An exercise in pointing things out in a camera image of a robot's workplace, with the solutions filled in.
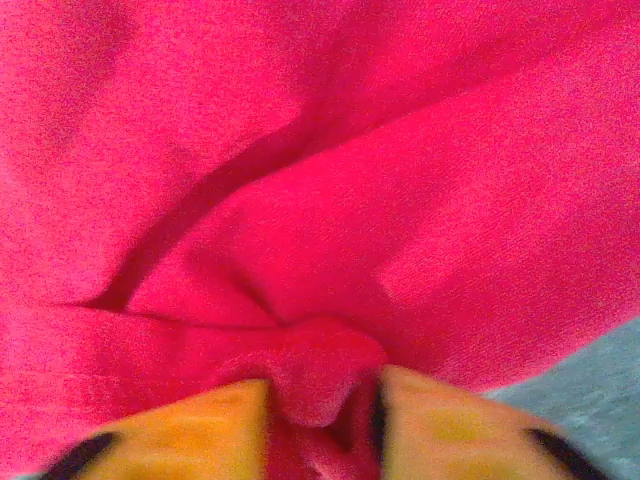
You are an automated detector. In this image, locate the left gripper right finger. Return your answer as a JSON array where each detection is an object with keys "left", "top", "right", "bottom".
[{"left": 374, "top": 364, "right": 609, "bottom": 480}]

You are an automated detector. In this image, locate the red t-shirt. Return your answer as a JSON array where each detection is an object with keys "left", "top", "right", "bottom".
[{"left": 0, "top": 0, "right": 640, "bottom": 480}]

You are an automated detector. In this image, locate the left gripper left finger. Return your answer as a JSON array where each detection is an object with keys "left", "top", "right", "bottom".
[{"left": 42, "top": 378, "right": 274, "bottom": 480}]

